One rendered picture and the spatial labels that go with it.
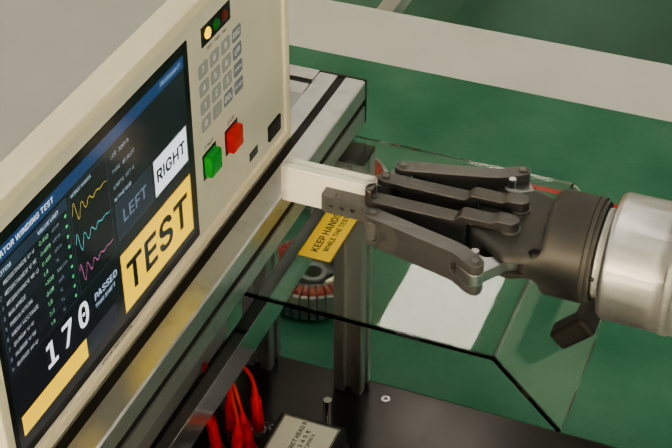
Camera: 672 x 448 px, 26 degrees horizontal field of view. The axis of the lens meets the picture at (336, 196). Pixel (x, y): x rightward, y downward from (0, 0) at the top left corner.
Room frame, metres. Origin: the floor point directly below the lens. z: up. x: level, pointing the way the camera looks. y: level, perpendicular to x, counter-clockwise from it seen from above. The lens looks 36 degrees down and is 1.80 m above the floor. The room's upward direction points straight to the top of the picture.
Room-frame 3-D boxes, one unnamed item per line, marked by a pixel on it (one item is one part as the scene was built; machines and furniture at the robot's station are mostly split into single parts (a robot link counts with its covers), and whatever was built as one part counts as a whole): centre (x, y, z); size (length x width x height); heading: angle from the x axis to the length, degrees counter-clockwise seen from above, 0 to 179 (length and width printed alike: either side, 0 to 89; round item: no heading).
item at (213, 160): (0.89, 0.09, 1.18); 0.02 x 0.01 x 0.02; 158
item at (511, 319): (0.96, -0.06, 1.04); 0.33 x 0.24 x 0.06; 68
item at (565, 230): (0.80, -0.14, 1.18); 0.09 x 0.08 x 0.07; 68
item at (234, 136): (0.93, 0.08, 1.18); 0.02 x 0.01 x 0.02; 158
